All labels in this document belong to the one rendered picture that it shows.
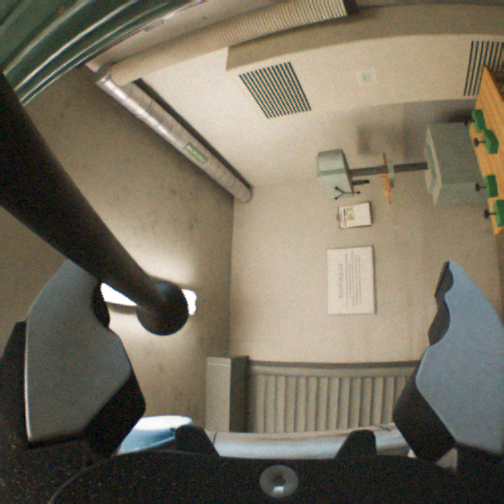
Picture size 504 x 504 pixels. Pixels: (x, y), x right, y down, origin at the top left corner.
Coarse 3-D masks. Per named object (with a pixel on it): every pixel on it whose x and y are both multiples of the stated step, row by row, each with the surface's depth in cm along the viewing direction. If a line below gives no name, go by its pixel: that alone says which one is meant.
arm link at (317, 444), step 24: (144, 432) 39; (168, 432) 40; (216, 432) 44; (312, 432) 43; (336, 432) 42; (384, 432) 40; (240, 456) 39; (264, 456) 38; (288, 456) 38; (312, 456) 38
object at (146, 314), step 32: (0, 96) 3; (0, 128) 3; (32, 128) 4; (0, 160) 3; (32, 160) 4; (0, 192) 4; (32, 192) 4; (64, 192) 5; (32, 224) 5; (64, 224) 6; (96, 224) 7; (96, 256) 8; (128, 256) 10; (128, 288) 11; (160, 288) 19; (160, 320) 18
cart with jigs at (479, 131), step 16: (496, 80) 100; (480, 96) 117; (496, 96) 98; (480, 112) 121; (496, 112) 103; (480, 128) 122; (496, 128) 108; (480, 144) 135; (496, 144) 110; (480, 160) 140; (496, 160) 117; (496, 176) 120; (496, 192) 122; (496, 208) 117; (496, 224) 119
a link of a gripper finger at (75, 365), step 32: (64, 288) 8; (96, 288) 9; (32, 320) 7; (64, 320) 7; (96, 320) 7; (32, 352) 6; (64, 352) 6; (96, 352) 7; (32, 384) 5; (64, 384) 6; (96, 384) 6; (128, 384) 6; (32, 416) 5; (64, 416) 5; (96, 416) 5; (128, 416) 6; (96, 448) 5
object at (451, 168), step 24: (432, 144) 194; (456, 144) 184; (336, 168) 212; (360, 168) 228; (384, 168) 220; (408, 168) 213; (432, 168) 200; (456, 168) 182; (336, 192) 248; (384, 192) 241; (432, 192) 223; (456, 192) 194; (480, 192) 189
